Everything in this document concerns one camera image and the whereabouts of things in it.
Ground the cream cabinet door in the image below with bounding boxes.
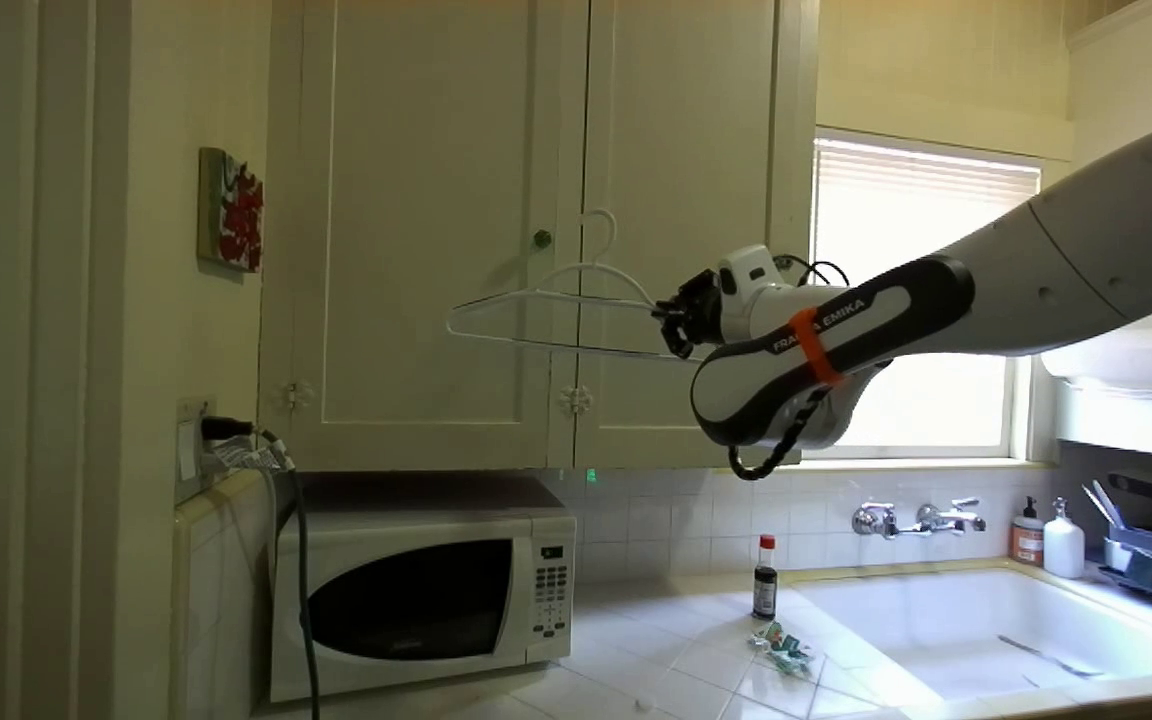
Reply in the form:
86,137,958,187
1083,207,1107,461
579,0,822,471
258,0,583,471

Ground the small teal wrapper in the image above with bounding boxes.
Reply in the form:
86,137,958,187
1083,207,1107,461
746,616,816,685

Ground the white kitchen sink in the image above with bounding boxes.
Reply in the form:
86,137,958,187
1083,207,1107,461
801,565,1152,709

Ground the white plastic bottle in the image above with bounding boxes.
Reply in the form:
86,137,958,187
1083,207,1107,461
1040,498,1087,582

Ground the brown soap dispenser bottle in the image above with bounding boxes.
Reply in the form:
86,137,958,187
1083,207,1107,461
1008,498,1049,573

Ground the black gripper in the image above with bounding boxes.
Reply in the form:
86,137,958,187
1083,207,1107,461
650,270,731,364

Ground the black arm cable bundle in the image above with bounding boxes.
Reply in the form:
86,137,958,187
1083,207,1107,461
725,357,862,485

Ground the chrome sink faucet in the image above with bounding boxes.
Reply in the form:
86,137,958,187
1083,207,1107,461
850,498,991,542

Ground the white window blind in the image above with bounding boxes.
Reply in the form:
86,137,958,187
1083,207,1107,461
806,133,1049,463

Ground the white paper towel roll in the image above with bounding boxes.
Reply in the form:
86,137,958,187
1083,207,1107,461
1036,330,1152,396

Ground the white microwave oven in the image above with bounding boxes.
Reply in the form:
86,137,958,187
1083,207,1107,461
269,506,579,709

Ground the orange strap on arm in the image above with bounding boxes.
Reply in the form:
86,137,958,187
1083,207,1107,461
786,307,847,389

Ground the white coat hanger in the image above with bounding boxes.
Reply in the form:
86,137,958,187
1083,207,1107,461
442,204,672,360

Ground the red flower wall picture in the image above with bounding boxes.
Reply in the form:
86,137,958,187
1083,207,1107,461
195,144,269,282

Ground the white door frame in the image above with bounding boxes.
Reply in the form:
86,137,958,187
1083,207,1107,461
11,0,121,720

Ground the dark sauce bottle red cap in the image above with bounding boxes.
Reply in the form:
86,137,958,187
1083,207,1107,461
746,531,784,625

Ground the black power cable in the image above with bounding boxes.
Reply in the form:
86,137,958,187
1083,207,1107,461
280,458,329,720

